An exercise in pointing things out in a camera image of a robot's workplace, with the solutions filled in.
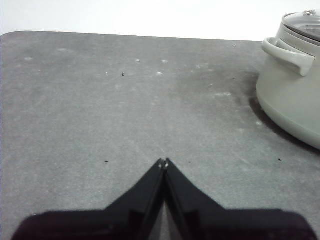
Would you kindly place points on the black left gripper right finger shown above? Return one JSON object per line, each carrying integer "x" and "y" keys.
{"x": 220, "y": 225}

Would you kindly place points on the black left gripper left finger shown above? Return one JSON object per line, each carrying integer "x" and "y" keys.
{"x": 112, "y": 222}

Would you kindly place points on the glass lid with green knob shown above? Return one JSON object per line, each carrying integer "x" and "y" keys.
{"x": 302, "y": 22}

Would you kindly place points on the pale green electric pot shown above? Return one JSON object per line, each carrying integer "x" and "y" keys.
{"x": 282, "y": 100}

